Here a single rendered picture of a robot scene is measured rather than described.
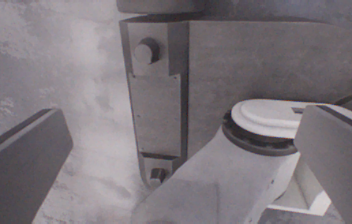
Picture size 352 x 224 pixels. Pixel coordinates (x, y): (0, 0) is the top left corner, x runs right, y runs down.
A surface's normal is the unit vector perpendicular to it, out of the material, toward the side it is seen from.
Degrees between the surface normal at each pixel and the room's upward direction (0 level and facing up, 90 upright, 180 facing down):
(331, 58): 0
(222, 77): 0
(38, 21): 0
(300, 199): 90
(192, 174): 90
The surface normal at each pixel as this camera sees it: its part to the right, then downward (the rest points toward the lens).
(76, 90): -0.19, 0.49
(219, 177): -0.01, -0.87
